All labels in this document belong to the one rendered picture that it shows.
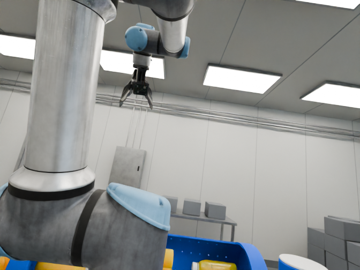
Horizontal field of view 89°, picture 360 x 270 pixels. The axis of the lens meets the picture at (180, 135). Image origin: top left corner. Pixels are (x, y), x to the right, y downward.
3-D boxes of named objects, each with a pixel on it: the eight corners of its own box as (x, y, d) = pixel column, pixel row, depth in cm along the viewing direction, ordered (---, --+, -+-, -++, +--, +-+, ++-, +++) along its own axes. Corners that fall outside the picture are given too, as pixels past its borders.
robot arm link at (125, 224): (163, 299, 24) (178, 192, 28) (58, 287, 24) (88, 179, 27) (162, 263, 36) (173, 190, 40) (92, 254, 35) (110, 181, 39)
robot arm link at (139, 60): (132, 52, 79) (151, 55, 82) (131, 63, 81) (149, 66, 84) (133, 53, 73) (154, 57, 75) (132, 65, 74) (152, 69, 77)
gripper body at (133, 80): (130, 95, 78) (133, 65, 73) (129, 90, 86) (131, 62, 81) (148, 97, 81) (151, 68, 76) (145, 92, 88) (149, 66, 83)
